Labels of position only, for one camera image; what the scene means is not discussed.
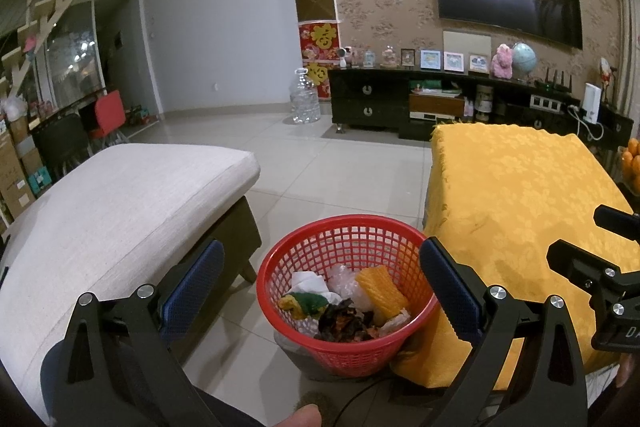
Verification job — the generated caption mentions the clear large water bottle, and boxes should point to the clear large water bottle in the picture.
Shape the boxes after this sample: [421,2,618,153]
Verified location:
[290,67,321,124]

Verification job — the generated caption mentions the dark dried peel trash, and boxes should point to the dark dried peel trash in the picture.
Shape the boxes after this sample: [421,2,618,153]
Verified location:
[314,299,378,343]

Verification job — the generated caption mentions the clear plastic bag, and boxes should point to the clear plastic bag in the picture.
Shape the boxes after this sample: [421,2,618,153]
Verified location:
[326,265,373,313]

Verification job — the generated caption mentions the white power strip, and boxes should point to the white power strip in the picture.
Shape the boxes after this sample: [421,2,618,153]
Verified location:
[529,94,563,114]

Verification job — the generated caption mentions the operator thumb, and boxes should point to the operator thumb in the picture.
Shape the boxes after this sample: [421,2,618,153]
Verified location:
[274,404,322,427]

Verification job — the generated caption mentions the red festive wall poster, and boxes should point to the red festive wall poster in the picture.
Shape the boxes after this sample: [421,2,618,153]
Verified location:
[298,20,341,100]

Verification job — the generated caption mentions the red plastic trash basket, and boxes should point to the red plastic trash basket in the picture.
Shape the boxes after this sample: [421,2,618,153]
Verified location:
[256,215,438,378]

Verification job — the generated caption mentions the yellow foam fruit net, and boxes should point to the yellow foam fruit net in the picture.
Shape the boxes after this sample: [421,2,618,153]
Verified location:
[356,265,409,326]

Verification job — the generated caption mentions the white cushioned sofa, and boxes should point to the white cushioned sofa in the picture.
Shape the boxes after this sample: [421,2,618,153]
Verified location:
[1,143,260,421]

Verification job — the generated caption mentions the yellow patterned tablecloth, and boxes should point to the yellow patterned tablecloth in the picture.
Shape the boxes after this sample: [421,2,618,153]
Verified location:
[424,122,639,373]

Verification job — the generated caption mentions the light blue globe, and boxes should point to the light blue globe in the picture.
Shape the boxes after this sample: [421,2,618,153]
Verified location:
[512,42,537,79]

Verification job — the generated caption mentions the black tv cabinet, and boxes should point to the black tv cabinet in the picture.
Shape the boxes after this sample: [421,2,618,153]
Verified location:
[329,68,634,150]

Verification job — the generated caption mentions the red chair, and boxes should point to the red chair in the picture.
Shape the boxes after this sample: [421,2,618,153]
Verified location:
[90,90,126,140]

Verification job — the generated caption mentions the white paper wrapper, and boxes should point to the white paper wrapper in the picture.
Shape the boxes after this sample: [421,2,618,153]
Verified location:
[288,271,342,305]

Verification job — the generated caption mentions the pink plush toy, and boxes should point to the pink plush toy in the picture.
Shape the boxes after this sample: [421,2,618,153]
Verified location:
[490,43,513,80]

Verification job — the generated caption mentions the glass bowl of oranges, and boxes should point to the glass bowl of oranges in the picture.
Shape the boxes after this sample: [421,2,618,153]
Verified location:
[620,138,640,196]

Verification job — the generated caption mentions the white router box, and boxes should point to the white router box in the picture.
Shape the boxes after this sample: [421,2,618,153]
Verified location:
[582,82,602,124]

